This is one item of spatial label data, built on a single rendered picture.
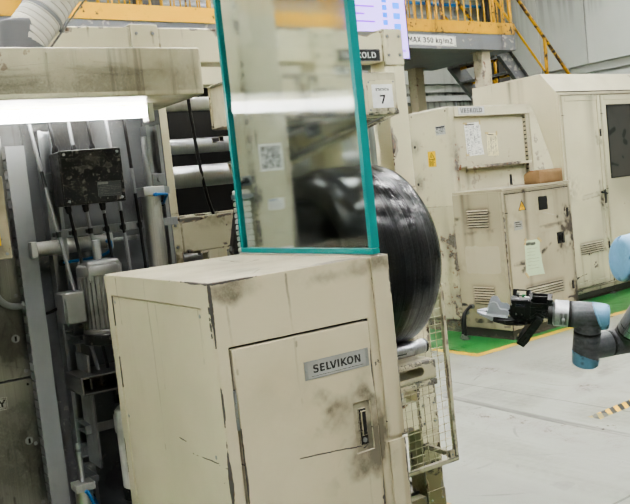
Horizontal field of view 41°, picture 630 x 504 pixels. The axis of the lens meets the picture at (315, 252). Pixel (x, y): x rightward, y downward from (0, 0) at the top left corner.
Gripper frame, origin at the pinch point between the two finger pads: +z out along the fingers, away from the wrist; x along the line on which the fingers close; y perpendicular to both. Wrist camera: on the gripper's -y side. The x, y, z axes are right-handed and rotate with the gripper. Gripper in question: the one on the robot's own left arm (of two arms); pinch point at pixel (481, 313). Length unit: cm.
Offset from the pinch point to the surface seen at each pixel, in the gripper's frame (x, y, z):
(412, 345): 4.4, -10.1, 19.8
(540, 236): -446, -181, -13
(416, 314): 8.7, 3.3, 17.7
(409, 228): 3.7, 28.2, 20.1
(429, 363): 5.2, -15.4, 14.7
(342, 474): 95, 18, 18
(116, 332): 73, 31, 75
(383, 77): -63, 54, 40
